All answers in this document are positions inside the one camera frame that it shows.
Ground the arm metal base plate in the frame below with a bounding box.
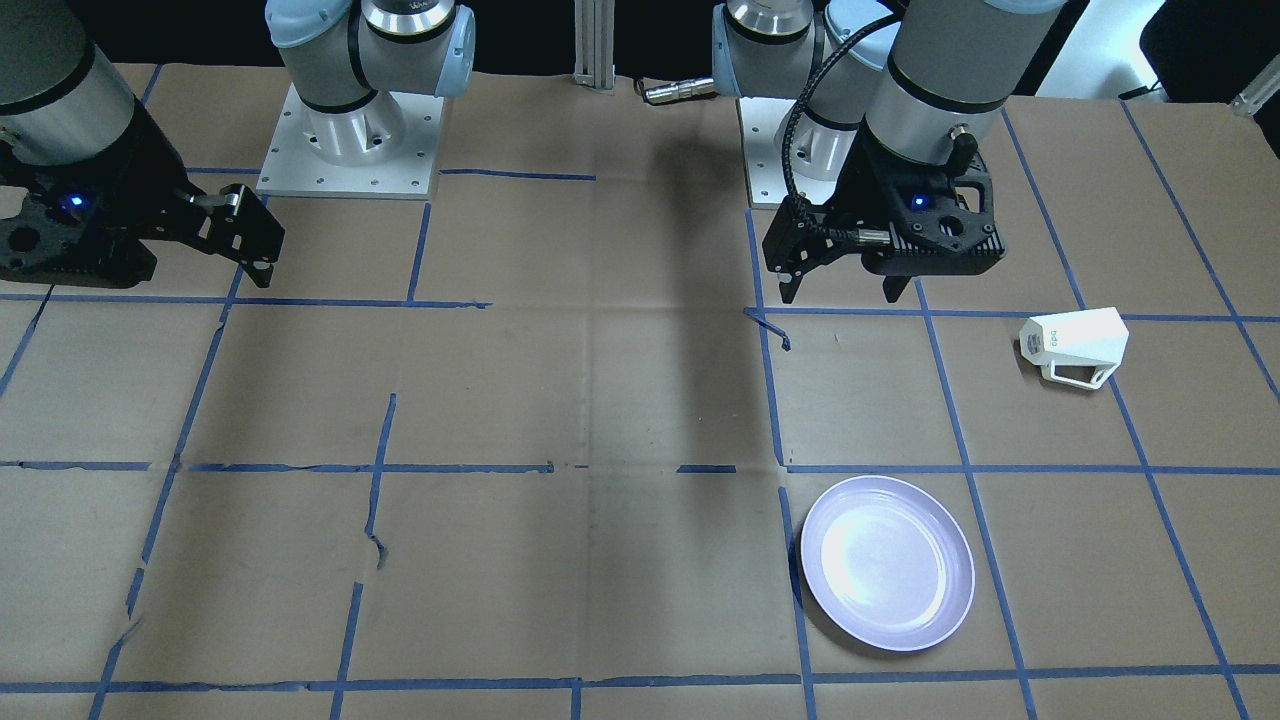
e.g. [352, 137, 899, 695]
[256, 87, 447, 201]
[736, 96, 869, 211]

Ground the white angular mug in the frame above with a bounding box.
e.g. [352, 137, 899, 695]
[1018, 307, 1130, 389]

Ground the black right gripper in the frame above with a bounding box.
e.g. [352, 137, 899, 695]
[1, 102, 285, 290]

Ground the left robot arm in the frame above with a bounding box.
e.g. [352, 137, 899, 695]
[712, 1, 1062, 304]

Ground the silver cable connector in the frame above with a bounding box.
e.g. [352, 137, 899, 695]
[634, 77, 718, 106]

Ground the black braided cable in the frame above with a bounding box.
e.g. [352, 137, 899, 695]
[780, 12, 902, 229]

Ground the lavender plate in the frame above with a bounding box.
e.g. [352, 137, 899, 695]
[797, 475, 977, 653]

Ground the aluminium profile post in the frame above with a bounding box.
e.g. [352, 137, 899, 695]
[572, 0, 616, 94]

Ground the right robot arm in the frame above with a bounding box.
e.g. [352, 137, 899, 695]
[3, 1, 476, 290]

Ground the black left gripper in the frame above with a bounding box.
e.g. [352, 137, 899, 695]
[762, 128, 1005, 305]

